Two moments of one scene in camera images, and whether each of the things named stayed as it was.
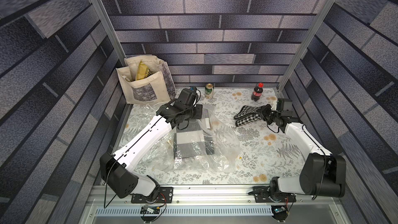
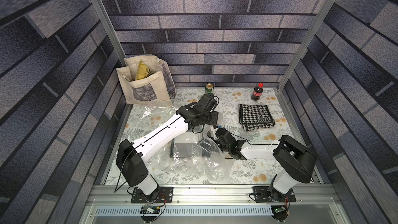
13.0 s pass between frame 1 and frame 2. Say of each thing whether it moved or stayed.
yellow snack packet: stayed
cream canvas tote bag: stayed
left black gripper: moved
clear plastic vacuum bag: moved
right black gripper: moved
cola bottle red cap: stayed
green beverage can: stayed
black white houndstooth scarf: moved
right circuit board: stayed
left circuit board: stayed
